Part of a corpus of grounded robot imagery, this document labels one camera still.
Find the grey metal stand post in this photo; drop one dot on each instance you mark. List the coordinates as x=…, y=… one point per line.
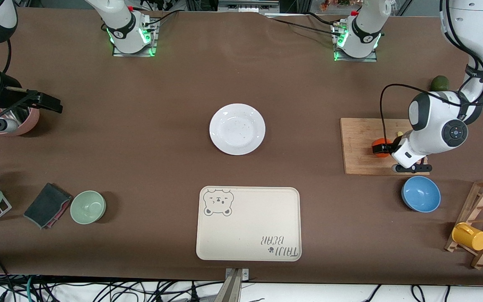
x=234, y=287

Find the bamboo cutting board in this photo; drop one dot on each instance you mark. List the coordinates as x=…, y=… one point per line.
x=359, y=151

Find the dark green avocado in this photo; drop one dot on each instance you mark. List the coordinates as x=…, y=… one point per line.
x=439, y=83

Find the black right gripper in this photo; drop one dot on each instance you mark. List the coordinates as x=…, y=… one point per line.
x=15, y=99

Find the yellow plastic mug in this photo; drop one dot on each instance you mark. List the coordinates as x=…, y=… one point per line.
x=472, y=238

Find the blue plastic bowl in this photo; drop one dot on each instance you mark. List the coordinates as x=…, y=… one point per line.
x=421, y=193

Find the cream bear print tray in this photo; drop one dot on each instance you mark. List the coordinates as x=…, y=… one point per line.
x=247, y=235

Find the pale green bowl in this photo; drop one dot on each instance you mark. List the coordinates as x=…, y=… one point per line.
x=88, y=207

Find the dark grey folded cloth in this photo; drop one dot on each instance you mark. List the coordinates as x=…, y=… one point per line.
x=46, y=205

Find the pink bowl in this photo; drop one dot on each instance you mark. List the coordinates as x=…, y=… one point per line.
x=32, y=121

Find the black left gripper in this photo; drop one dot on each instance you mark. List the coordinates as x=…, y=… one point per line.
x=389, y=147

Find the white round plate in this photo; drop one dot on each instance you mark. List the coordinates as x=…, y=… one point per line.
x=237, y=129

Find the orange mandarin fruit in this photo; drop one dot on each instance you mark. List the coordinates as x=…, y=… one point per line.
x=380, y=140

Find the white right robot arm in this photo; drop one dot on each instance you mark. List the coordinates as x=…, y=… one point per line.
x=120, y=25

